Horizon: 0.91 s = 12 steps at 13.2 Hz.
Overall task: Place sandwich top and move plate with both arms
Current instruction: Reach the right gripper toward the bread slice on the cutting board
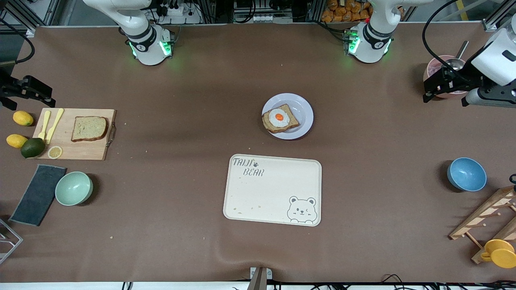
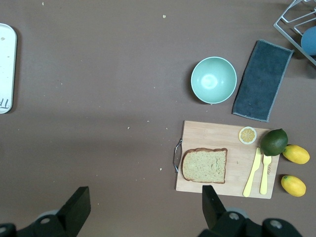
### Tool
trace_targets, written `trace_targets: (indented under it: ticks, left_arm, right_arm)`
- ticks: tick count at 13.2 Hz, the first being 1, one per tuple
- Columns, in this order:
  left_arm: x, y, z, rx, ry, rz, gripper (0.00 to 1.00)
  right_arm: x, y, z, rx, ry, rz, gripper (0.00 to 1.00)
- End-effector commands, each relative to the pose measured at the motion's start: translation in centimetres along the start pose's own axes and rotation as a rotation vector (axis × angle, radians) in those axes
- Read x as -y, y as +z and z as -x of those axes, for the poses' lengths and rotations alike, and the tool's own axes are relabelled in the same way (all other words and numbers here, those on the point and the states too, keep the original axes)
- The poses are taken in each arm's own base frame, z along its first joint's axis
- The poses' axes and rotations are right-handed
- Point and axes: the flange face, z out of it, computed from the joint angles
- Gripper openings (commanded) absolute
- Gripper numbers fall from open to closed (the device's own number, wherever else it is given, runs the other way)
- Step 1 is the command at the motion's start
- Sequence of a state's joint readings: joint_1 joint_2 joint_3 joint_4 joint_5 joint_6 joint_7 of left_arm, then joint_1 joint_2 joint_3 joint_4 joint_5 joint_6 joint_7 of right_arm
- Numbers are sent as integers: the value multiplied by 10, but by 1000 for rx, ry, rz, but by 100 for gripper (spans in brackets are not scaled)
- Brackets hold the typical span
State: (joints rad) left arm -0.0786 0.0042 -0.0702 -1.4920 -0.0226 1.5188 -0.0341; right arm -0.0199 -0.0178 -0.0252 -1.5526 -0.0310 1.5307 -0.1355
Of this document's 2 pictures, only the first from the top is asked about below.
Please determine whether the plain brown bread slice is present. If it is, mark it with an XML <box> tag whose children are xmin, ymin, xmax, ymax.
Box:
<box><xmin>71</xmin><ymin>116</ymin><xmax>109</xmax><ymax>142</ymax></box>

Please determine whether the pale lavender round plate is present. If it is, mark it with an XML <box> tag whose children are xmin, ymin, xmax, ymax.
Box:
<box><xmin>262</xmin><ymin>93</ymin><xmax>314</xmax><ymax>140</ymax></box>

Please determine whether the toast with fried egg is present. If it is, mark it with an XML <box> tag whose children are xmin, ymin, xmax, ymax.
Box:
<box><xmin>262</xmin><ymin>104</ymin><xmax>300</xmax><ymax>134</ymax></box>

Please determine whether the fried egg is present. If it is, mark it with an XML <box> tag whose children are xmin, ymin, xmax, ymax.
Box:
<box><xmin>268</xmin><ymin>108</ymin><xmax>291</xmax><ymax>127</ymax></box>

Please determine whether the pink bowl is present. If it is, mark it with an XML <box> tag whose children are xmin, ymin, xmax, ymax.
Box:
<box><xmin>423</xmin><ymin>55</ymin><xmax>468</xmax><ymax>99</ymax></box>

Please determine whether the metal scoop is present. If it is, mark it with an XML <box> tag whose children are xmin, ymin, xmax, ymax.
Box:
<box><xmin>441</xmin><ymin>40</ymin><xmax>470</xmax><ymax>72</ymax></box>

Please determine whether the yellow plastic fork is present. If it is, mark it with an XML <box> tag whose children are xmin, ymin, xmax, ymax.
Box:
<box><xmin>38</xmin><ymin>110</ymin><xmax>52</xmax><ymax>140</ymax></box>

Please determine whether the yellow lemon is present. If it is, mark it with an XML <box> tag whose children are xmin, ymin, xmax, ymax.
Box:
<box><xmin>6</xmin><ymin>134</ymin><xmax>29</xmax><ymax>149</ymax></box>
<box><xmin>12</xmin><ymin>110</ymin><xmax>34</xmax><ymax>127</ymax></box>

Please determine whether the yellow plastic knife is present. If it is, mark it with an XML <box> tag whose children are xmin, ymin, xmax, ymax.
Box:
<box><xmin>45</xmin><ymin>108</ymin><xmax>65</xmax><ymax>145</ymax></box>

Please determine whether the green avocado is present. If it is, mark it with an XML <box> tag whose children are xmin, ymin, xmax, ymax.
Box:
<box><xmin>21</xmin><ymin>138</ymin><xmax>46</xmax><ymax>159</ymax></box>

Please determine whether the wooden cutting board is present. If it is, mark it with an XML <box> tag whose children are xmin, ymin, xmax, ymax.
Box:
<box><xmin>32</xmin><ymin>108</ymin><xmax>117</xmax><ymax>161</ymax></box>

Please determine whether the blue bowl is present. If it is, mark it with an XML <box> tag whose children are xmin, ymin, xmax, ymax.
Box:
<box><xmin>447</xmin><ymin>157</ymin><xmax>487</xmax><ymax>192</ymax></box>

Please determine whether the pale green bowl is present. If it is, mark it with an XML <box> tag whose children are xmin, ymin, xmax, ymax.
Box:
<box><xmin>55</xmin><ymin>171</ymin><xmax>94</xmax><ymax>207</ymax></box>

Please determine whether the dark grey cloth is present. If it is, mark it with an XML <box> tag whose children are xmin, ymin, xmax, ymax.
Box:
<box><xmin>9</xmin><ymin>164</ymin><xmax>67</xmax><ymax>227</ymax></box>

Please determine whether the orange packaged bread pile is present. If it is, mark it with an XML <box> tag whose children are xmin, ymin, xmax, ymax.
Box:
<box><xmin>321</xmin><ymin>0</ymin><xmax>373</xmax><ymax>23</ymax></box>

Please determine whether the wooden cup rack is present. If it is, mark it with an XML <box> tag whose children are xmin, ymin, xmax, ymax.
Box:
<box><xmin>449</xmin><ymin>185</ymin><xmax>516</xmax><ymax>265</ymax></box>

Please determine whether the yellow cup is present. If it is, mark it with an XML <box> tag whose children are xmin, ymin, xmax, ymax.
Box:
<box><xmin>481</xmin><ymin>239</ymin><xmax>516</xmax><ymax>269</ymax></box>

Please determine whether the cream bear print tray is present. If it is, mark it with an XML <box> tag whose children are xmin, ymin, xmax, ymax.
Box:
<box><xmin>223</xmin><ymin>153</ymin><xmax>323</xmax><ymax>227</ymax></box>

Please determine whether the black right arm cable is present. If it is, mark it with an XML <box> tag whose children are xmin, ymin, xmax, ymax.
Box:
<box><xmin>0</xmin><ymin>28</ymin><xmax>35</xmax><ymax>65</ymax></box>

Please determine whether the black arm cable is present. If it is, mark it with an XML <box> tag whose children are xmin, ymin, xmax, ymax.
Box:
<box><xmin>422</xmin><ymin>0</ymin><xmax>484</xmax><ymax>83</ymax></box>
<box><xmin>0</xmin><ymin>28</ymin><xmax>35</xmax><ymax>65</ymax></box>

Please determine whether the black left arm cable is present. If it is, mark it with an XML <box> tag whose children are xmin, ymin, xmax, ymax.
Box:
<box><xmin>422</xmin><ymin>0</ymin><xmax>484</xmax><ymax>83</ymax></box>

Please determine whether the aluminium frame beam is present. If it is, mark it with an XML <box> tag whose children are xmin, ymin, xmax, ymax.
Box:
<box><xmin>0</xmin><ymin>0</ymin><xmax>61</xmax><ymax>37</ymax></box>
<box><xmin>483</xmin><ymin>2</ymin><xmax>516</xmax><ymax>32</ymax></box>

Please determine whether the metal wire rack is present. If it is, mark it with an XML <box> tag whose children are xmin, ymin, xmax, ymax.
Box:
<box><xmin>0</xmin><ymin>217</ymin><xmax>23</xmax><ymax>265</ymax></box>

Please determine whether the aluminium camera mount post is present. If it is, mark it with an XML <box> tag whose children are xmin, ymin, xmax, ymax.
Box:
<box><xmin>247</xmin><ymin>267</ymin><xmax>273</xmax><ymax>290</ymax></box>

